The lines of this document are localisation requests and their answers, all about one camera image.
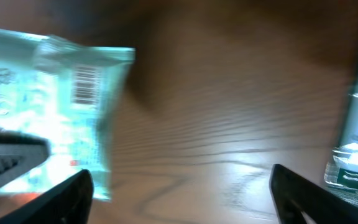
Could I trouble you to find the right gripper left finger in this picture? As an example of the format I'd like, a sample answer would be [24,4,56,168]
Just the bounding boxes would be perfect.
[0,169,94,224]

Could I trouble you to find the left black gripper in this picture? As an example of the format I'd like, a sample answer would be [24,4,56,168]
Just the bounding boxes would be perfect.
[0,128,50,188]

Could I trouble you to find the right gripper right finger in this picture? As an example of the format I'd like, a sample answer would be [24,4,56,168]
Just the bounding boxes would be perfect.
[270,164,358,224]

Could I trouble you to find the mint green wipes packet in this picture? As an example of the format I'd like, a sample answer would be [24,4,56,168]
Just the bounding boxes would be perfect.
[0,29,135,201]

